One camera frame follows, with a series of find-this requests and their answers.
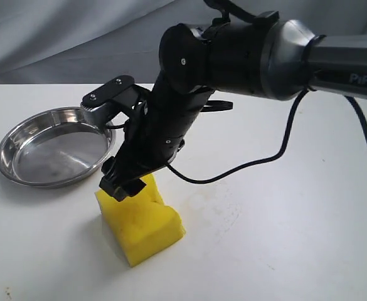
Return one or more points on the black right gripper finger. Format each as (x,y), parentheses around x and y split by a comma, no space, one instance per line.
(132,188)

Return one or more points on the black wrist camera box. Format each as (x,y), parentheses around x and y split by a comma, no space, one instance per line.
(119,95)

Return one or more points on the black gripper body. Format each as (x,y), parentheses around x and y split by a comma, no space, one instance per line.
(169,116)

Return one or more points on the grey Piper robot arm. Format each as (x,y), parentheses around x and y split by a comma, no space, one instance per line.
(266,58)

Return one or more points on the grey fabric backdrop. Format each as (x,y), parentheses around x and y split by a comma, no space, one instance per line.
(44,42)

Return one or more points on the yellow sponge block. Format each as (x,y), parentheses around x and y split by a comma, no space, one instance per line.
(142,225)

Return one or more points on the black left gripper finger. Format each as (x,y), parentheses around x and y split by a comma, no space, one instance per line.
(107,182)

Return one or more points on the round stainless steel dish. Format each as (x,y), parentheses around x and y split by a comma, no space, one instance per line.
(54,148)

